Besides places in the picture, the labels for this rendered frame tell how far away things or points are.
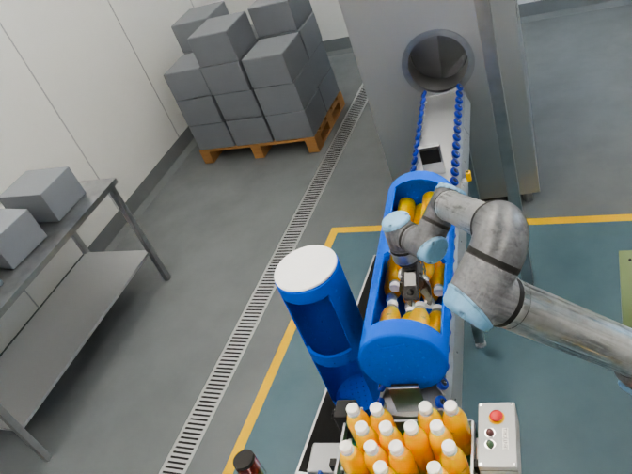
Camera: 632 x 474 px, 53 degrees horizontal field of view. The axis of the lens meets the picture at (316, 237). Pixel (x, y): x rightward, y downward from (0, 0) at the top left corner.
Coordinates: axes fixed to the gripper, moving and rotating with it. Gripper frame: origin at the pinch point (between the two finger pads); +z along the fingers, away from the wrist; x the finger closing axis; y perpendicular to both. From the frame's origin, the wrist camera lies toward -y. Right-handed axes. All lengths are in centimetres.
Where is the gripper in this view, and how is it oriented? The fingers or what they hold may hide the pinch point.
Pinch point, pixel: (419, 304)
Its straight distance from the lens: 218.8
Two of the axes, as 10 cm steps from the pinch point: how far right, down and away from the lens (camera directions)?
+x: -9.3, 1.2, 3.5
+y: 1.9, -6.6, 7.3
